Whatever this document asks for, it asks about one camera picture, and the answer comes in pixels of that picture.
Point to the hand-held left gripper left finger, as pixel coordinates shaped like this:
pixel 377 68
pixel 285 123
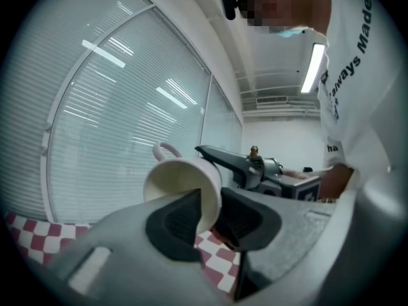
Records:
pixel 134 234

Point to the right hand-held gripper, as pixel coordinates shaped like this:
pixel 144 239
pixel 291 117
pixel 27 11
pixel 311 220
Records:
pixel 271 174

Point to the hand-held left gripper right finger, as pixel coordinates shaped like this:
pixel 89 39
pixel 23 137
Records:
pixel 255 222

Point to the pale pink cup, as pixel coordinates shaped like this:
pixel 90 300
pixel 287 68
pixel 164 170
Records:
pixel 178 174

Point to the person's right forearm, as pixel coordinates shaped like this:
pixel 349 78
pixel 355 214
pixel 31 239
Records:
pixel 334 180

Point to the person's right hand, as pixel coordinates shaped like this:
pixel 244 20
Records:
pixel 294 174

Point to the small orange black object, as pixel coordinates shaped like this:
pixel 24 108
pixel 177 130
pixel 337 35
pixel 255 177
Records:
pixel 254 151

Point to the narrow white window blind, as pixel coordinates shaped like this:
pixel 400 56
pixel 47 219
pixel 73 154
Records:
pixel 220 123

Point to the red white checkered tablecloth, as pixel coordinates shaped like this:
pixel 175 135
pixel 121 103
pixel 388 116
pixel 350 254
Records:
pixel 32 234

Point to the large white window blind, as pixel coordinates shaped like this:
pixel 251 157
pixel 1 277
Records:
pixel 127 123

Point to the long ceiling light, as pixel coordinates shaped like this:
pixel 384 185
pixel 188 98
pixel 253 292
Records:
pixel 313 67

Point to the blue face mask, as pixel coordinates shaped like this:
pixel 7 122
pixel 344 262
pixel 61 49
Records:
pixel 290 33

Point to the white printed t-shirt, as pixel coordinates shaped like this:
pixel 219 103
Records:
pixel 366 91

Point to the person's head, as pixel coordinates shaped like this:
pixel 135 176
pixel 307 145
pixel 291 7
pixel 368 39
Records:
pixel 287 2

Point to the white window frame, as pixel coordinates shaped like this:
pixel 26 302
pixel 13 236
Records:
pixel 204 107

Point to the black head camera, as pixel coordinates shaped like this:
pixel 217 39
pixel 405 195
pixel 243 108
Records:
pixel 229 5

